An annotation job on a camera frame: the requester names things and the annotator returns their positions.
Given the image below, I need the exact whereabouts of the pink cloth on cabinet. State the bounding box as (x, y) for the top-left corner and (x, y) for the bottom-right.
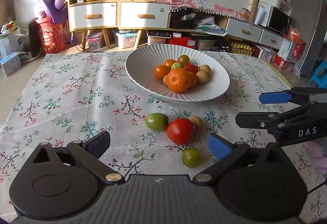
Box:
(156, 0), (245, 21)

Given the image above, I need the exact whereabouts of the red printed bucket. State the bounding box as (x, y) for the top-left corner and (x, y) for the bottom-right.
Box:
(36, 17), (66, 54)

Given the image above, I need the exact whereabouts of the low white drawer cabinet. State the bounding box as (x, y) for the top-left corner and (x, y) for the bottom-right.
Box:
(225, 18), (284, 50)

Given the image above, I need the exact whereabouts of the white ribbed plate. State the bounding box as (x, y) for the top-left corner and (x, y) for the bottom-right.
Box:
(125, 44), (230, 102)

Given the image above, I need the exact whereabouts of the blue plastic stool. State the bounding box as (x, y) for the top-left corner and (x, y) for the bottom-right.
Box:
(308, 61), (327, 88)

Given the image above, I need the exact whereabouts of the small green tomato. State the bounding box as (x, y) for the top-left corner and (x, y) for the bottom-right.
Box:
(181, 147), (202, 168)

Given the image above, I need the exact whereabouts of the floral tablecloth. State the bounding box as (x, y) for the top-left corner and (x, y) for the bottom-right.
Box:
(0, 50), (327, 224)

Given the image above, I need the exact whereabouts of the purple foam hand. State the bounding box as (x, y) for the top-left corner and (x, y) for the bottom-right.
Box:
(42, 0), (68, 24)

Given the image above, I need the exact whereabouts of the large orange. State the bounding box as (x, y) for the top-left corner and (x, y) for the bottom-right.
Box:
(166, 68), (190, 93)

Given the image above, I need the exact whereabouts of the white microwave oven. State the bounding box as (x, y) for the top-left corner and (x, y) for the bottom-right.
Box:
(258, 2), (291, 34)

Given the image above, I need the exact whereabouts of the green tomato in plate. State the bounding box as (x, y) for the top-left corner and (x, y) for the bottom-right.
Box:
(171, 62), (184, 70)

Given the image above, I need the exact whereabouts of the green lime fruit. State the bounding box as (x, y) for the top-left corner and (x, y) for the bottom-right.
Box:
(145, 113), (168, 132)

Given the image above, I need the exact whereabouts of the small orange in plate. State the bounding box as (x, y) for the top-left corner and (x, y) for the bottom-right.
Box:
(188, 71), (197, 88)

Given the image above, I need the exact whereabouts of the brown longan fruit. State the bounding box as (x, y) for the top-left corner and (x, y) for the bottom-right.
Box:
(189, 115), (203, 133)

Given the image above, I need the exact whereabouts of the large red tomato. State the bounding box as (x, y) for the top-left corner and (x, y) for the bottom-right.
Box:
(166, 118), (195, 145)

